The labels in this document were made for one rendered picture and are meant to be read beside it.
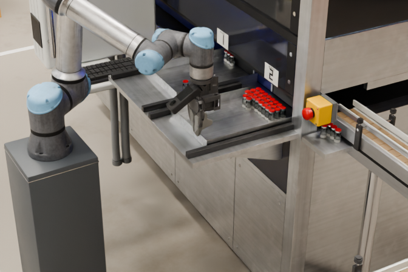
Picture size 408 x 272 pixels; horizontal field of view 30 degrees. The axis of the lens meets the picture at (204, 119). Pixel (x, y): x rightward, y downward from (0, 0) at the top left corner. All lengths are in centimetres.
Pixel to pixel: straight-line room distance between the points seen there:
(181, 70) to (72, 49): 56
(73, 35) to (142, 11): 76
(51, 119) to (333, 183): 101
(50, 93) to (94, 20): 36
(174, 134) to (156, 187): 130
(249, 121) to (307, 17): 45
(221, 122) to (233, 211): 66
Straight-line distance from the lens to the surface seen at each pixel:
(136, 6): 323
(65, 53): 257
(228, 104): 271
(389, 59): 266
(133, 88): 283
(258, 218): 298
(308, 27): 239
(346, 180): 281
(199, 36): 229
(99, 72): 309
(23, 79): 497
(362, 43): 255
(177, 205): 369
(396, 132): 247
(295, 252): 286
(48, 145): 259
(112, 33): 228
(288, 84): 255
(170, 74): 292
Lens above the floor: 218
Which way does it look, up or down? 30 degrees down
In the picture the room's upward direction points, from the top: straight up
